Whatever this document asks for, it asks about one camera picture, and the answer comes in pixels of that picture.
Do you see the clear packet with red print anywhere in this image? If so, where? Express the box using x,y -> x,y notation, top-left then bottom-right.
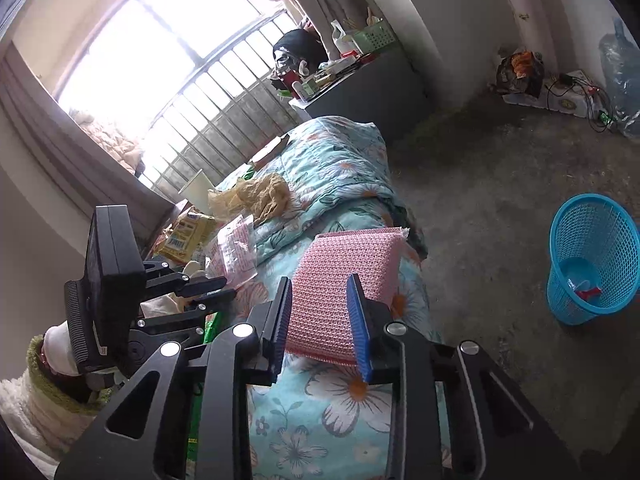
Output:
205,214 -> 258,291

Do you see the pink mesh sponge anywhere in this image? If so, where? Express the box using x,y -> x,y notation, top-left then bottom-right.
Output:
285,226 -> 411,363

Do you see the large clear water jug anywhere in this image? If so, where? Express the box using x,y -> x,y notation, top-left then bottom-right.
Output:
598,16 -> 640,138

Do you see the blue plastic mesh basket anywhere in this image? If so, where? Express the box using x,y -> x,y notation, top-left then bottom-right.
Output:
546,193 -> 640,326

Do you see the white crumpled cloth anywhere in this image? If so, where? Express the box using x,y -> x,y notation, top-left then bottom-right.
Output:
141,259 -> 208,317

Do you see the yellow snack packet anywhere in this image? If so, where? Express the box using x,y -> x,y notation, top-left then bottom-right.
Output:
152,208 -> 218,264

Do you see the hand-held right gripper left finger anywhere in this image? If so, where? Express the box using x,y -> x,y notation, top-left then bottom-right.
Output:
54,276 -> 293,480

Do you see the fluffy beige jacket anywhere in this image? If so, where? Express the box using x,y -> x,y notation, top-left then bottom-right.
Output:
70,107 -> 146,176

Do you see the green snack packet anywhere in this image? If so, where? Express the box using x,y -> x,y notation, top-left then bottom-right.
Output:
187,310 -> 223,466

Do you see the dark floor rubbish bag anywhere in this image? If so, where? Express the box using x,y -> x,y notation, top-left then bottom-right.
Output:
495,50 -> 546,101

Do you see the flat white cardboard box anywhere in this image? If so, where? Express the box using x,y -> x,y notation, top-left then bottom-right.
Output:
502,70 -> 601,118

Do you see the red bottle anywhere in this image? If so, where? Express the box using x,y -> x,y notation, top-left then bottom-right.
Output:
277,67 -> 301,93

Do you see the red white wrapper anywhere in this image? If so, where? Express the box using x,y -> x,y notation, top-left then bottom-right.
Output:
565,275 -> 603,301

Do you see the floral blanket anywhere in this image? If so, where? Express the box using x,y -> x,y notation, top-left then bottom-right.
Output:
187,116 -> 453,480

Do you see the green plastic basket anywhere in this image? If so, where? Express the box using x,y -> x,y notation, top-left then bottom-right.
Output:
345,17 -> 398,56

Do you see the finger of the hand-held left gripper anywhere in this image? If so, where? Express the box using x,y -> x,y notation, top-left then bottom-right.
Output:
141,259 -> 227,301
131,288 -> 237,348

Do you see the metal window railing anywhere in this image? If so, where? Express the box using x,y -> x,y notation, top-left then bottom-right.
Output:
135,10 -> 326,201

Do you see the black cable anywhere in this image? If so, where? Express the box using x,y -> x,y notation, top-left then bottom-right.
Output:
545,72 -> 616,133

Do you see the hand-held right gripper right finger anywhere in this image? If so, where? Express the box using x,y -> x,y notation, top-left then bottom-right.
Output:
346,274 -> 583,480

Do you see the small grey table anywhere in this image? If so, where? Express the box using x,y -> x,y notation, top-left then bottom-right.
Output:
289,40 -> 436,143

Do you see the person's left hand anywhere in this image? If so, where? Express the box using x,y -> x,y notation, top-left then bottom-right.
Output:
41,324 -> 83,377

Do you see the yellow-brown plastic bag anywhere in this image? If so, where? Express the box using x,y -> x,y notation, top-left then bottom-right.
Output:
207,172 -> 292,227

